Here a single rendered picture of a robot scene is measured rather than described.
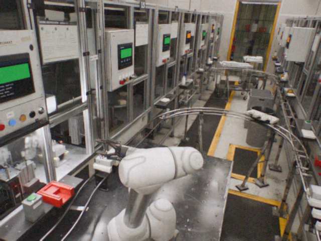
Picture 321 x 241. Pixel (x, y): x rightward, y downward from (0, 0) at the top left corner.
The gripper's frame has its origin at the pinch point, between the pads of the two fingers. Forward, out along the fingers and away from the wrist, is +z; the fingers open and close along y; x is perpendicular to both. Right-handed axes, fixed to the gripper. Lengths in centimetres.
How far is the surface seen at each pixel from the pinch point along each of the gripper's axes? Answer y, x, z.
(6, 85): 48, 42, 18
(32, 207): -12, 50, 8
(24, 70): 53, 32, 18
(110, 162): -20.5, -13.1, 1.2
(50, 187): -17.3, 28.9, 16.4
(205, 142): -111, -253, -36
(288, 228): -91, -80, -142
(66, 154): -16.4, -3.8, 31.9
